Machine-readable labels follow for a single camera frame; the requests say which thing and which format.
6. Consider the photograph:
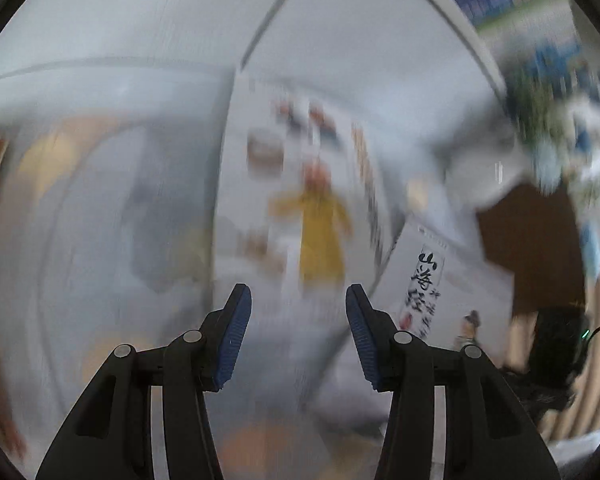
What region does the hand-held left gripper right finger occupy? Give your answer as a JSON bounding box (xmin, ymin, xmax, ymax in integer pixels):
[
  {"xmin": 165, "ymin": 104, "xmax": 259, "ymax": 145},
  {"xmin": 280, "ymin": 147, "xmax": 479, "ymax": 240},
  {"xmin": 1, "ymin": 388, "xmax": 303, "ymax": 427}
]
[{"xmin": 345, "ymin": 283, "xmax": 563, "ymax": 480}]

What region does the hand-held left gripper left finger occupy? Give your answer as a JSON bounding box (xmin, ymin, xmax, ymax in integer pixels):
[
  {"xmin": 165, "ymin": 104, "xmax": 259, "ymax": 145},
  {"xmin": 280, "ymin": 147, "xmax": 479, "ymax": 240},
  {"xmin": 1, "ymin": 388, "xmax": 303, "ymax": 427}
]
[{"xmin": 35, "ymin": 283, "xmax": 253, "ymax": 480}]

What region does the white book with robed figure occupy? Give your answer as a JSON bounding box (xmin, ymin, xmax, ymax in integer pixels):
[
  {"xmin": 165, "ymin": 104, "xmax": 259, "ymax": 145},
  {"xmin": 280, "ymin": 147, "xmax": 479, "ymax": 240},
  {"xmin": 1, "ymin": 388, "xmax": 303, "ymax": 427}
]
[{"xmin": 380, "ymin": 212, "xmax": 518, "ymax": 361}]

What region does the white book with yellow figure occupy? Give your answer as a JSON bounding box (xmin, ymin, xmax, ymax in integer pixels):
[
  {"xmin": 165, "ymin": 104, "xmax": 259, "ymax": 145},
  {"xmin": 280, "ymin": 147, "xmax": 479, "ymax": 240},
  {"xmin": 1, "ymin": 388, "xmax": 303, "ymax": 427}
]
[{"xmin": 212, "ymin": 67, "xmax": 406, "ymax": 411}]

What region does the brown wooden panel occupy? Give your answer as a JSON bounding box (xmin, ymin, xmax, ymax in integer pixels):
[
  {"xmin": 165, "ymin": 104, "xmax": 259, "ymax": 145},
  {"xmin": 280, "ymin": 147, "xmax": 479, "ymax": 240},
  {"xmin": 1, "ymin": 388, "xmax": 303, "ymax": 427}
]
[{"xmin": 475, "ymin": 182, "xmax": 588, "ymax": 321}]

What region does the white ribbed vase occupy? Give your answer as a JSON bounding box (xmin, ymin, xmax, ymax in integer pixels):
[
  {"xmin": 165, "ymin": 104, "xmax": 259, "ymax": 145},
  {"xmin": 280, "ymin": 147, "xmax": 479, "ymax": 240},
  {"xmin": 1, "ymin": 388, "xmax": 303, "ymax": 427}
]
[{"xmin": 445, "ymin": 125, "xmax": 536, "ymax": 211}]

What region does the white bookshelf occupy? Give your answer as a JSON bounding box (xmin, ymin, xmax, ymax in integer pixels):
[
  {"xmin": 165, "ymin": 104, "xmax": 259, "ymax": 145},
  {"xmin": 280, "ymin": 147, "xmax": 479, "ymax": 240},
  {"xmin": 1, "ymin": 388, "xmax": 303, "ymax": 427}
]
[{"xmin": 0, "ymin": 0, "xmax": 600, "ymax": 126}]

